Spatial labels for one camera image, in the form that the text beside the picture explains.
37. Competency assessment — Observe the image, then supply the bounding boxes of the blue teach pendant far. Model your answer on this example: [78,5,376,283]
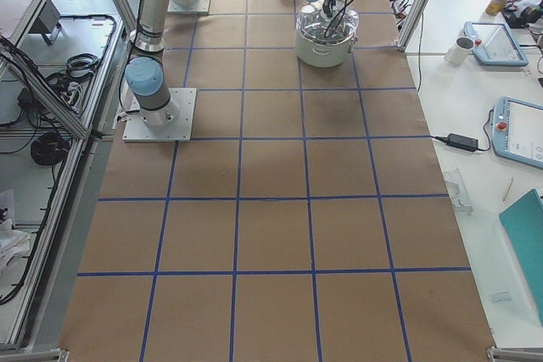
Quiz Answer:
[463,22,529,67]

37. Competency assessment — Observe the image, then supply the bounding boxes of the blue teach pendant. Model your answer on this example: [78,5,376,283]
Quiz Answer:
[463,22,529,67]
[491,97,542,169]

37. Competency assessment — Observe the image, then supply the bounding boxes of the wooden stick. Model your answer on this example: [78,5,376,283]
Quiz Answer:
[502,176,514,202]

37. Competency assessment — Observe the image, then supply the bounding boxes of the blue teach pendant near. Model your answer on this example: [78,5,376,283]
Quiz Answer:
[491,97,542,169]

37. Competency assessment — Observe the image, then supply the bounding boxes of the teal folder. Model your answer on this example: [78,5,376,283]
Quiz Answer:
[499,188,542,302]

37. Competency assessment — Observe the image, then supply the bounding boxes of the clear plastic holder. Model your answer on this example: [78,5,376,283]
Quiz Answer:
[443,169,473,213]

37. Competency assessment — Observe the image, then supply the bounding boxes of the yellow can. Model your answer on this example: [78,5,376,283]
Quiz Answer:
[485,0,508,16]

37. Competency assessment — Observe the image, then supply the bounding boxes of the black power adapter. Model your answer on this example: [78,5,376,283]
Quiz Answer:
[446,133,479,152]

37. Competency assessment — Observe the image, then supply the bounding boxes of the mint green cooking pot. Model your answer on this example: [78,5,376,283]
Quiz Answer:
[294,0,359,68]

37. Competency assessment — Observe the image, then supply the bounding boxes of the white mug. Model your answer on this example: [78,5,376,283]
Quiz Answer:
[444,36,474,66]

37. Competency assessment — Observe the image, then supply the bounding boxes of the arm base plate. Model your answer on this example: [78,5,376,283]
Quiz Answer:
[123,87,197,142]
[168,0,210,15]

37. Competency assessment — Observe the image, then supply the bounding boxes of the glass pot lid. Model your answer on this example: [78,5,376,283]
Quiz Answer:
[296,0,359,45]

